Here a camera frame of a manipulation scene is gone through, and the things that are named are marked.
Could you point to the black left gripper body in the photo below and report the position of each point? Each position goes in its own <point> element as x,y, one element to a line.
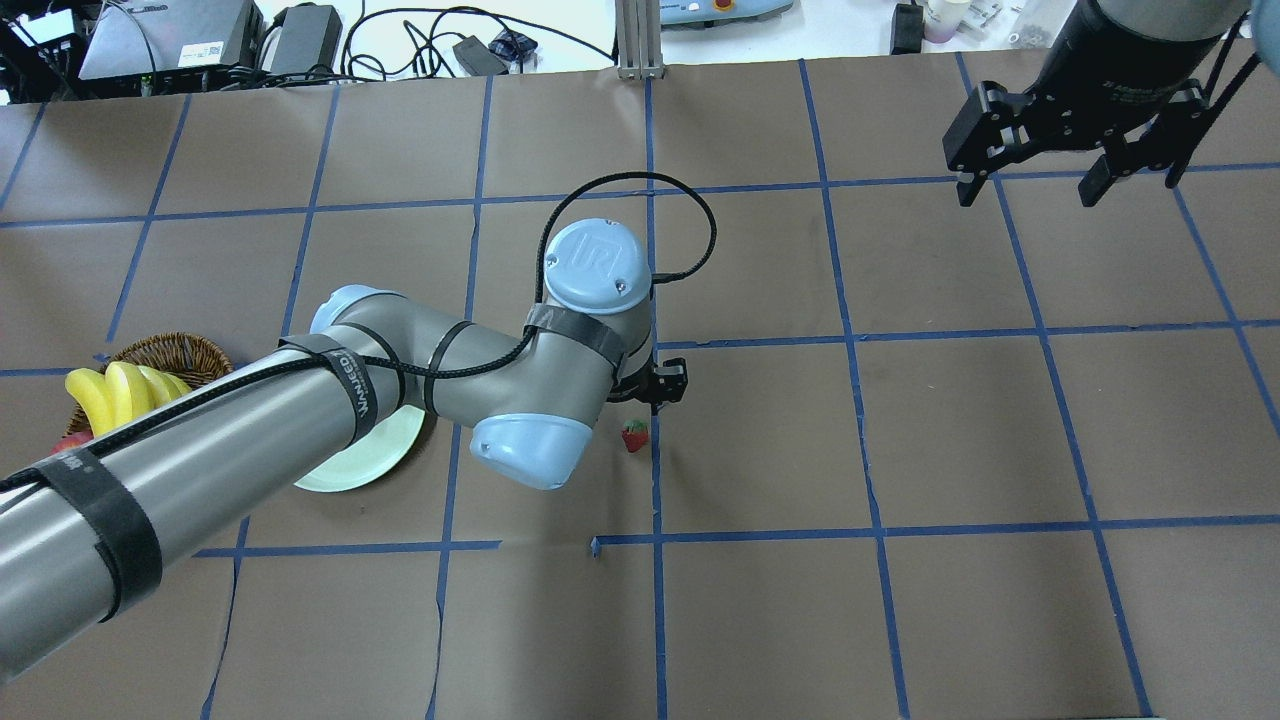
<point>668,383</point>

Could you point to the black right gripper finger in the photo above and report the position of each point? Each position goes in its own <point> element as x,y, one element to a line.
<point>967,187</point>
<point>1099,179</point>

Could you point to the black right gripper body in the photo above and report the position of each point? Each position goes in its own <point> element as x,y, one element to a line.
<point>1122,52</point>

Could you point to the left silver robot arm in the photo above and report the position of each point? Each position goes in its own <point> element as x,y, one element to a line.
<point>92,530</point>

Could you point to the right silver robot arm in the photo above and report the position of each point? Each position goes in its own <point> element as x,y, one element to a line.
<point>1243,38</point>

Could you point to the light green plate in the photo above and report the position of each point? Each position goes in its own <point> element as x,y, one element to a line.
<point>369,459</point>

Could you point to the brown wicker basket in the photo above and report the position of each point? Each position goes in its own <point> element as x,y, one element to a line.
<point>193,358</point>

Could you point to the black power adapter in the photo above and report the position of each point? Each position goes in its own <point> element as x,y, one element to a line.
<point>303,37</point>

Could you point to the yellow banana bunch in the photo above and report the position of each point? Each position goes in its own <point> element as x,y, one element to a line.
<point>121,393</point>

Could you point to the red yellow apple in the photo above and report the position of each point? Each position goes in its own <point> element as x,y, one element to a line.
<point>73,440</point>

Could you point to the aluminium frame post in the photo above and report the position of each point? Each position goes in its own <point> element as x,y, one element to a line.
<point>637,35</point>

